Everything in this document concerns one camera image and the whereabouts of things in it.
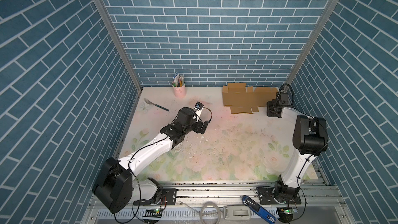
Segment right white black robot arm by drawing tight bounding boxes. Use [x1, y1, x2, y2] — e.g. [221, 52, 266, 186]
[263, 100, 329, 204]

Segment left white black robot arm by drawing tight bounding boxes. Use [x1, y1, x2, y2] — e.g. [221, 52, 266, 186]
[92, 102, 209, 214]

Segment blue handheld tool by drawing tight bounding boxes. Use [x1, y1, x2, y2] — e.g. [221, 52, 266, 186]
[242, 196, 276, 224]

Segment pink pen holder bucket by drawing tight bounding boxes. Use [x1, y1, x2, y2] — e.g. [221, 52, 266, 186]
[172, 84, 187, 99]

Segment pens in bucket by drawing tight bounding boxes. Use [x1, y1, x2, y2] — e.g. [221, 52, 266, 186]
[172, 73, 185, 88]

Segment grey white plastic device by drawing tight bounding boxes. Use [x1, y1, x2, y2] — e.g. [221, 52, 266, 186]
[223, 205, 251, 221]

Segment brown cardboard box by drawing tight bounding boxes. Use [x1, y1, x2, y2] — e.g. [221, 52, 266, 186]
[222, 83, 278, 115]

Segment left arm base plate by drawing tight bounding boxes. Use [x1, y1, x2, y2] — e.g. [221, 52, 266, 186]
[133, 188, 177, 206]

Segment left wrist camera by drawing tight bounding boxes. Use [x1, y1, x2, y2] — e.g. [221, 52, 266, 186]
[194, 102, 204, 112]

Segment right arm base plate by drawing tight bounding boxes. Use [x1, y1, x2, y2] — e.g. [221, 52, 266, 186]
[255, 186, 302, 205]

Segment metal fork teal handle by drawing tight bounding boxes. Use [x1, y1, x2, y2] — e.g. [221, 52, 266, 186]
[144, 98, 170, 112]

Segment white cable coil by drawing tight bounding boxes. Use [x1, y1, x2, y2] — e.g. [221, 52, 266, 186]
[198, 201, 223, 224]

